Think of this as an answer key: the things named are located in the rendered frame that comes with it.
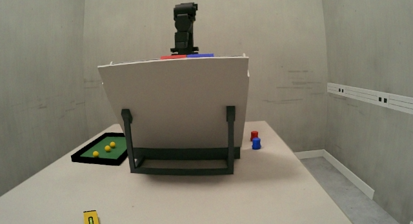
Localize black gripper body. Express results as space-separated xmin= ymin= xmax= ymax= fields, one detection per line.
xmin=170 ymin=46 xmax=199 ymax=55

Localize red plug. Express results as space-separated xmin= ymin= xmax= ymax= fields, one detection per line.
xmin=250 ymin=131 xmax=258 ymax=141

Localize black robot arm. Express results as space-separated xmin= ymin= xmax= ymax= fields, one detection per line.
xmin=174 ymin=3 xmax=198 ymax=49

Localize green tray with black rim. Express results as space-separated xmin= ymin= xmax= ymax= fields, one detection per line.
xmin=71 ymin=132 xmax=128 ymax=166

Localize yellow pocket level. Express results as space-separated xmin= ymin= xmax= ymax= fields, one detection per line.
xmin=83 ymin=210 xmax=99 ymax=224

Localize blue plug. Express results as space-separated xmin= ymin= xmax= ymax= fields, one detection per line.
xmin=252 ymin=138 xmax=261 ymax=150

